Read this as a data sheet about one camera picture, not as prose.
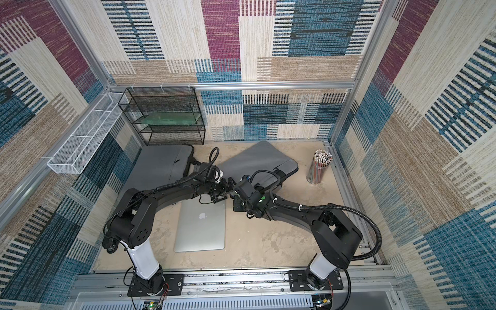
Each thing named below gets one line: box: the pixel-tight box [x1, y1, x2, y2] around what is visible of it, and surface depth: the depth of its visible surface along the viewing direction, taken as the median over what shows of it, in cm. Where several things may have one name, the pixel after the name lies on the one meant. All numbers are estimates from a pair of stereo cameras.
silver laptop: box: [174, 197, 227, 253], surface depth 91 cm
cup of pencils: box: [305, 149, 333, 186], surface depth 93 cm
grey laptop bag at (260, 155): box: [218, 140, 299, 189], surface depth 107 cm
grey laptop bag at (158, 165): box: [122, 144, 195, 194], surface depth 108 cm
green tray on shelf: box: [140, 111, 200, 125], surface depth 99 cm
